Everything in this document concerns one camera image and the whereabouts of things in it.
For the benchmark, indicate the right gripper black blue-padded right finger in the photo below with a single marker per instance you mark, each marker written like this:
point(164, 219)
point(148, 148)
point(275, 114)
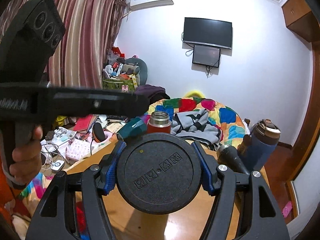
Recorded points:
point(259, 214)

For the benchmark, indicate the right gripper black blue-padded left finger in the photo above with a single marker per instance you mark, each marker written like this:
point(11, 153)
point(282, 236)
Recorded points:
point(72, 206)

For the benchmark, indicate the green bottle black base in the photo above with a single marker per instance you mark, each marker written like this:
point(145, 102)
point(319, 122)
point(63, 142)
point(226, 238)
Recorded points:
point(158, 173)

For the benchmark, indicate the black thermos lying down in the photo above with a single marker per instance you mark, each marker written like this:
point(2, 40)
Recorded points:
point(228, 155)

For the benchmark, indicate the person's left hand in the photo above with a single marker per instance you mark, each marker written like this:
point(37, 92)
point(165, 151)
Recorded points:
point(27, 159)

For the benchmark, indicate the white sliding door with hearts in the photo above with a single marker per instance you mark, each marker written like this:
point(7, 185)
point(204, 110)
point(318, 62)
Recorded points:
point(307, 190)

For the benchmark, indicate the striped pink gold curtain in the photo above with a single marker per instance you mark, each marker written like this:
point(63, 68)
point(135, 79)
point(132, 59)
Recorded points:
point(91, 30)

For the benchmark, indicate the round bamboo folding table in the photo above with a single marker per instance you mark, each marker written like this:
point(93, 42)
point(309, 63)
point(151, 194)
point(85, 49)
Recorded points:
point(129, 223)

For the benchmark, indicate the green basket of clutter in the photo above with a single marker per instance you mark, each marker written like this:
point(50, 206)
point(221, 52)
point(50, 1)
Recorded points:
point(117, 84)

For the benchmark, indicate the blue tumbler brown lid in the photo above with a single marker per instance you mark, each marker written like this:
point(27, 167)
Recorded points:
point(258, 145)

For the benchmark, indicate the colourful patchwork quilt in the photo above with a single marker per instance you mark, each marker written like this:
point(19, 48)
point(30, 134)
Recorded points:
point(230, 123)

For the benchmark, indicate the pink rabbit toy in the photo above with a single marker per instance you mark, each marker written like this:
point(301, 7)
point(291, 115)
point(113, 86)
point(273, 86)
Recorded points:
point(125, 88)

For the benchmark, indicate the grey stuffed cushion seat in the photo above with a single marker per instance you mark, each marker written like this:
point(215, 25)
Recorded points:
point(142, 67)

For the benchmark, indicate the grey black striped garment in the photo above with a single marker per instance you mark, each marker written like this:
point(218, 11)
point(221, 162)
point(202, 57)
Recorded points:
point(196, 126)

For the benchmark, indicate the teal hair dryer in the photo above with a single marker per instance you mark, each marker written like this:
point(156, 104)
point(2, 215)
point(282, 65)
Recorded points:
point(132, 129)

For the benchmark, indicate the dark purple blanket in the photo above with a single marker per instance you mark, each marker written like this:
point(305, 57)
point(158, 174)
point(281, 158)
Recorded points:
point(153, 93)

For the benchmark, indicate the red thermos steel top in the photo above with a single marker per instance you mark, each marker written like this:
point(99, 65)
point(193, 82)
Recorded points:
point(159, 122)

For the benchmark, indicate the yellow plastic seat back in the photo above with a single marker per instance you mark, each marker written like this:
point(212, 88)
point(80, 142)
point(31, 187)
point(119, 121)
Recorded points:
point(194, 94)

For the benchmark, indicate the brown wooden wardrobe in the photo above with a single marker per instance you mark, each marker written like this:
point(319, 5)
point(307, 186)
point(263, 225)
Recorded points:
point(303, 25)

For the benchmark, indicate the white wall air conditioner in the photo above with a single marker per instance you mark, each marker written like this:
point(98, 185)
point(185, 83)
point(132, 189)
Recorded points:
point(136, 5)

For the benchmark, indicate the small black wall monitor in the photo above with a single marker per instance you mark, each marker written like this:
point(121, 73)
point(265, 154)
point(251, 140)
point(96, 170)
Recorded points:
point(206, 56)

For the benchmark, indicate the large black wall television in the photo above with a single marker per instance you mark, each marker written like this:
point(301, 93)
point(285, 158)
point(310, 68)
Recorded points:
point(208, 32)

